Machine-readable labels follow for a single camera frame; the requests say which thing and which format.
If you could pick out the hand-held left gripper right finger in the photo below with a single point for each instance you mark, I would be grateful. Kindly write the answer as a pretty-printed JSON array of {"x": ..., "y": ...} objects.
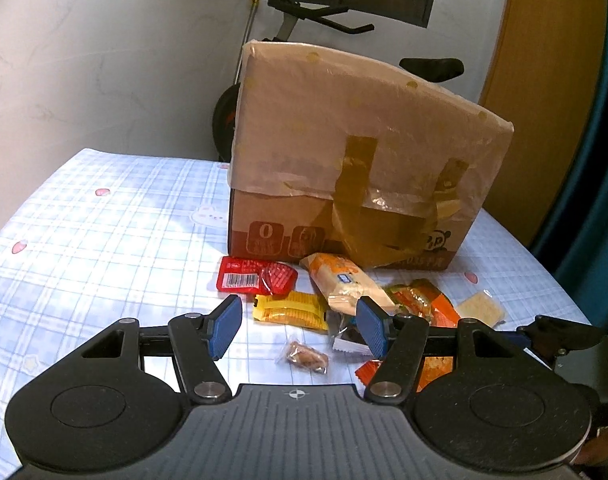
[{"x": 371, "y": 327}]

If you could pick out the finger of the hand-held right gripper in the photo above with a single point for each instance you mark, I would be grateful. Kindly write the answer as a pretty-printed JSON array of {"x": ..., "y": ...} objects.
[{"x": 568, "y": 332}]

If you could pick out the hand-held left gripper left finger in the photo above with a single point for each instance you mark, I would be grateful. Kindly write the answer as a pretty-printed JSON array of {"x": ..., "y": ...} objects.
[{"x": 224, "y": 322}]

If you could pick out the dark snack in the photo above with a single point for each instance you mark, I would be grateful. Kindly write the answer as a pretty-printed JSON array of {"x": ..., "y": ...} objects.
[{"x": 349, "y": 335}]

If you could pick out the green orange snack packet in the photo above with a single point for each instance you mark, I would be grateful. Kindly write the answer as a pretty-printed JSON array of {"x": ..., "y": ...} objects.
[{"x": 413, "y": 297}]

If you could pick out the pale cracker packet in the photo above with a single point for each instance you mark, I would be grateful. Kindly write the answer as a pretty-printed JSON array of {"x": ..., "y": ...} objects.
[{"x": 481, "y": 309}]

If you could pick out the brown cardboard box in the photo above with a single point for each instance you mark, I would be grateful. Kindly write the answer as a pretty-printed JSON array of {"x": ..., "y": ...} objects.
[{"x": 264, "y": 215}]

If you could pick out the red snack packet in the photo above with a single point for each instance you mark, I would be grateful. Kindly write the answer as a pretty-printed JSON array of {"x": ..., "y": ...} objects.
[{"x": 244, "y": 272}]

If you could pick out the clear bread packet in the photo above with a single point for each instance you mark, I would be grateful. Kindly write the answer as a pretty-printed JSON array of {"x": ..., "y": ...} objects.
[{"x": 344, "y": 280}]

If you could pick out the yellow snack packet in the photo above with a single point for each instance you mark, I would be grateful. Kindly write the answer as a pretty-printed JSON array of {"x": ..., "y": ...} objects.
[{"x": 289, "y": 307}]

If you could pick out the small clear snack packet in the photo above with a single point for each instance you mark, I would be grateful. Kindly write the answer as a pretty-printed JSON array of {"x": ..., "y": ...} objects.
[{"x": 301, "y": 356}]

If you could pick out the plaid tablecloth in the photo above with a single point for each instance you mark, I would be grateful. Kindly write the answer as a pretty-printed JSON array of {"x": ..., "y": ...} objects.
[{"x": 109, "y": 235}]

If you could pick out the blue curtain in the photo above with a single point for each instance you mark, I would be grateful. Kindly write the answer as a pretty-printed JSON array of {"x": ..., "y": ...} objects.
[{"x": 603, "y": 185}]

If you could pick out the clear plastic box liner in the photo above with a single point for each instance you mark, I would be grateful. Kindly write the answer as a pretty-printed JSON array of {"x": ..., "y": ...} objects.
[{"x": 334, "y": 110}]

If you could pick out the wooden panel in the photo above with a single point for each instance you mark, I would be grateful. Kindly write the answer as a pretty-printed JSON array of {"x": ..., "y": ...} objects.
[{"x": 538, "y": 85}]

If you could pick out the black exercise bike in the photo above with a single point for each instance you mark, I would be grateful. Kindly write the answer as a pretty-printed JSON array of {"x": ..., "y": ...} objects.
[{"x": 433, "y": 67}]

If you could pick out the metal pole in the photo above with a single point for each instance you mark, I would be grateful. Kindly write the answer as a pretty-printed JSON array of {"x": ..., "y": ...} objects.
[{"x": 252, "y": 15}]

